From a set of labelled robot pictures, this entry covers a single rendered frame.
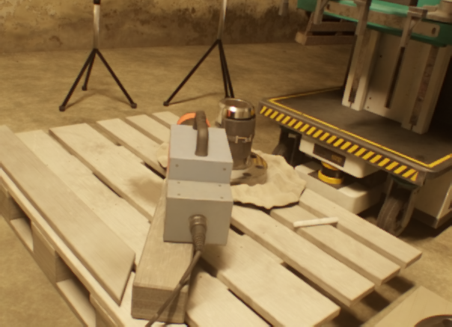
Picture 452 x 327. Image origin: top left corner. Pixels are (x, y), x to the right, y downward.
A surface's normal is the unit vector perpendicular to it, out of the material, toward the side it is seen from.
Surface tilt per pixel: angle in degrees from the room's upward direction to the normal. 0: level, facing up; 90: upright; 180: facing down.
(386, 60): 90
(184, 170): 90
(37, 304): 0
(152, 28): 90
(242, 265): 0
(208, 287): 0
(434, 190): 90
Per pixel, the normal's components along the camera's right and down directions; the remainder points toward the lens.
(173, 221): 0.10, 0.41
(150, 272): 0.13, -0.91
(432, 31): -0.71, 0.19
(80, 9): 0.66, 0.39
